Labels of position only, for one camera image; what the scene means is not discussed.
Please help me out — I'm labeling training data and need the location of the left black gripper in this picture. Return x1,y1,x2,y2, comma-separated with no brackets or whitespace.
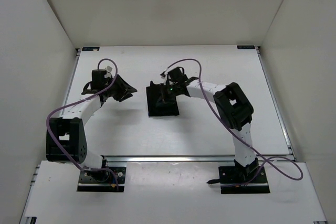
105,73,138,102

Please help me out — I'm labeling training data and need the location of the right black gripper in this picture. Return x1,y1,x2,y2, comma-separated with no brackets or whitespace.
155,83,180,109

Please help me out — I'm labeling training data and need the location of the black skirt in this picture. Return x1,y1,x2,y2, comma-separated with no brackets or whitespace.
146,81,180,117

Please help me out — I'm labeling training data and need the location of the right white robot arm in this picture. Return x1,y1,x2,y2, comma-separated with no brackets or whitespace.
146,67,258,182

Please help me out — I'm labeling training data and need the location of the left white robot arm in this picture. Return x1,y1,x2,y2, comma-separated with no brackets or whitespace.
46,69,137,181

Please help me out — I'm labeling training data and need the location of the left blue corner label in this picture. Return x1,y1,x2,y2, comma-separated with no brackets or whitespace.
82,47,100,51

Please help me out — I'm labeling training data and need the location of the blue corner label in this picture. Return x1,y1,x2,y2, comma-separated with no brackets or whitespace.
82,47,100,51
237,45,255,50

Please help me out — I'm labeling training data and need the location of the right blue corner label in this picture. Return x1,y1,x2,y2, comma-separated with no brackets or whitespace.
237,45,255,50

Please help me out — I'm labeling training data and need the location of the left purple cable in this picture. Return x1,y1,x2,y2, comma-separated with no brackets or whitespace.
46,58,118,190

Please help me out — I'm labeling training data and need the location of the purple cable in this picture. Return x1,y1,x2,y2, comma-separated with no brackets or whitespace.
161,58,303,189
46,58,118,190

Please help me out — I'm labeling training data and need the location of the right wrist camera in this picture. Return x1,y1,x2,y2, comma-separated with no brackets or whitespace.
160,69,170,81

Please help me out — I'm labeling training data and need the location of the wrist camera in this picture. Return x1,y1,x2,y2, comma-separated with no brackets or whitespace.
160,69,170,81
105,66,113,76

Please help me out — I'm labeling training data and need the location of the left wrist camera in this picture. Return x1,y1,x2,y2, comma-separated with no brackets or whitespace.
105,66,113,76

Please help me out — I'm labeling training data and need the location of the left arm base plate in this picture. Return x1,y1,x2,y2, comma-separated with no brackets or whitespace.
77,161,127,193

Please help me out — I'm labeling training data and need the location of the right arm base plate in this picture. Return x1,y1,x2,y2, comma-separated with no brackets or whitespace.
207,166,270,194

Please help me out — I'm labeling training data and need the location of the aluminium front rail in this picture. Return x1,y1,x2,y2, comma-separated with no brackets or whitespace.
102,155,295,163

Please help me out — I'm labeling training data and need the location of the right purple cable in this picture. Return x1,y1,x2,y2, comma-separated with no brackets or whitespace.
161,58,303,189

